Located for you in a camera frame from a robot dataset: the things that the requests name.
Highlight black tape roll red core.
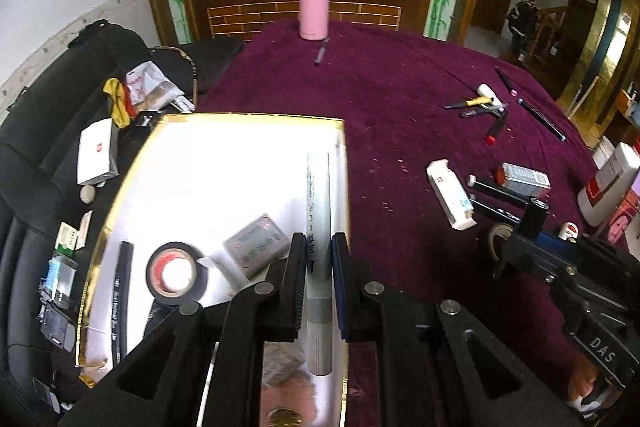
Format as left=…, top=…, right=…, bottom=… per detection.
left=145, top=242, right=208, bottom=307

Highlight white red-bordered plaster box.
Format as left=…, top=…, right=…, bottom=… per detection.
left=222, top=215, right=290, bottom=279

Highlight black pen case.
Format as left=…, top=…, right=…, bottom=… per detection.
left=111, top=242, right=134, bottom=366

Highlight white grey marker pen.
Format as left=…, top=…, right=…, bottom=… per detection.
left=305, top=154, right=333, bottom=376

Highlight pink fluffy round puff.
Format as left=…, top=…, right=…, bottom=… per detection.
left=259, top=377, right=318, bottom=426

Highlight white pill bottle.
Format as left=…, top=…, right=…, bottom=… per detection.
left=198, top=251, right=250, bottom=294

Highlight smartphone showing face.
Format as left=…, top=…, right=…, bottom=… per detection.
left=603, top=174, right=640, bottom=245

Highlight large white jug red cap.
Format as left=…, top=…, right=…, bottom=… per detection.
left=577, top=142, right=639, bottom=227

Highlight black art marker printed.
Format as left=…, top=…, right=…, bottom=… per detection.
left=470, top=195, right=521, bottom=227

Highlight grey silver carton box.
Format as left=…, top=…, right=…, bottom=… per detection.
left=496, top=162, right=551, bottom=198

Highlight open white small carton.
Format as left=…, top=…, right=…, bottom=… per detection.
left=425, top=159, right=476, bottom=231

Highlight black marker white caps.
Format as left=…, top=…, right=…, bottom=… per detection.
left=466, top=174, right=529, bottom=208

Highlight gold-edged white storage box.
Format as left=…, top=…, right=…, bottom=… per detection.
left=76, top=114, right=349, bottom=426

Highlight black marker red cap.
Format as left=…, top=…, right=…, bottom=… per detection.
left=484, top=110, right=509, bottom=146

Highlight grey clear pen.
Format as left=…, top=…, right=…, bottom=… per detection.
left=459, top=104, right=506, bottom=119

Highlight yellow black pen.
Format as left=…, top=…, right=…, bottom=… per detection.
left=444, top=96, right=494, bottom=109

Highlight black leather sofa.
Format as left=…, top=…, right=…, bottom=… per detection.
left=1, top=20, right=244, bottom=425

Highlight white small tube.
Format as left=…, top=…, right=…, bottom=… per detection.
left=476, top=83, right=502, bottom=106

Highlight white box on sofa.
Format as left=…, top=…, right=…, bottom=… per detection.
left=77, top=118, right=119, bottom=185

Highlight person in dark clothes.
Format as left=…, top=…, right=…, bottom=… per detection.
left=506, top=0, right=539, bottom=63

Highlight white plastic bag red print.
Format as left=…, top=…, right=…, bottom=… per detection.
left=126, top=61, right=195, bottom=113

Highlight small pen near thermos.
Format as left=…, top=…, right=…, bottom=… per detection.
left=314, top=37, right=330, bottom=66

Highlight pink thermos bottle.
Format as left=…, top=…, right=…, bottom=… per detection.
left=298, top=0, right=330, bottom=41

